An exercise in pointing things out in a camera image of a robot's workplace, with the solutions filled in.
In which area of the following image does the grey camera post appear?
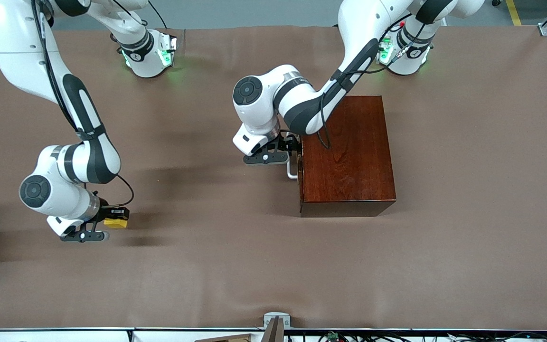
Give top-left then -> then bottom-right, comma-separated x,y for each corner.
260,317 -> 285,342

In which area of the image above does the light wood drawer white handle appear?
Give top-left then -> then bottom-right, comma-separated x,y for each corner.
286,157 -> 302,181

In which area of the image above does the grey metal bracket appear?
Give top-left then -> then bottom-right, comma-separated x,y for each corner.
263,312 -> 291,329

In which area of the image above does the brown table cover sheet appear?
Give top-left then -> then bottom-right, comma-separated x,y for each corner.
0,25 -> 547,331

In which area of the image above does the tan cardboard piece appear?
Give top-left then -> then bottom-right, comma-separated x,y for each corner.
195,333 -> 253,342

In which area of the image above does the dark brown wooden cabinet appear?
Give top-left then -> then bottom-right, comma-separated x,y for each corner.
299,95 -> 397,218

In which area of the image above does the black base cable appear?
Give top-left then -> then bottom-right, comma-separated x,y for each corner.
148,0 -> 169,30

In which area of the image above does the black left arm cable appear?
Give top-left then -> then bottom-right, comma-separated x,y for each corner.
316,14 -> 426,150

